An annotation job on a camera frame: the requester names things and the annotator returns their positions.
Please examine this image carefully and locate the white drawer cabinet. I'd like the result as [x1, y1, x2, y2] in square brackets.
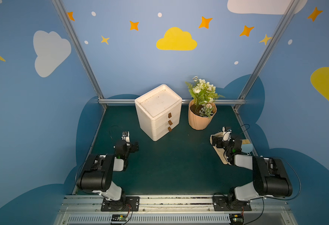
[135, 84, 182, 141]

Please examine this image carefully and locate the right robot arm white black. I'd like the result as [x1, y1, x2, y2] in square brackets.
[209, 132, 293, 211]

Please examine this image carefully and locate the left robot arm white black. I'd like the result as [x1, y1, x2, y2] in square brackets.
[76, 132, 140, 212]

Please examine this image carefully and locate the beige work glove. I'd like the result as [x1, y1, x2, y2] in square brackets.
[209, 132, 230, 165]

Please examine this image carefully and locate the potted artificial flower plant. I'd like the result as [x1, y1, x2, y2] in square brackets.
[186, 76, 222, 130]

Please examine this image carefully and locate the left circuit board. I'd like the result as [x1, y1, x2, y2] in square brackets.
[111, 214, 127, 223]

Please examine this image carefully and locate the circuit board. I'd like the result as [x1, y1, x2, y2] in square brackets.
[111, 214, 127, 223]
[229, 214, 244, 225]

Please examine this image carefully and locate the right circuit board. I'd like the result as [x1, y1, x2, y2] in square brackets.
[229, 214, 244, 225]

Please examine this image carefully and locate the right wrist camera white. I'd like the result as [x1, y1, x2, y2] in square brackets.
[222, 127, 232, 142]

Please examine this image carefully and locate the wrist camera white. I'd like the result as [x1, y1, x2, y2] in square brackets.
[121, 131, 130, 143]
[222, 127, 232, 142]

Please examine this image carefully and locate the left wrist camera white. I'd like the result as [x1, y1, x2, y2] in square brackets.
[121, 131, 130, 143]

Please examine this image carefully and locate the aluminium frame back rail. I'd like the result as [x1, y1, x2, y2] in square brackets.
[98, 98, 246, 105]

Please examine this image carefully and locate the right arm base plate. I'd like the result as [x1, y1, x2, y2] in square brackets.
[212, 196, 252, 212]

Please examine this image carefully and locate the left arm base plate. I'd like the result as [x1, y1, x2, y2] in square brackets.
[100, 196, 140, 212]

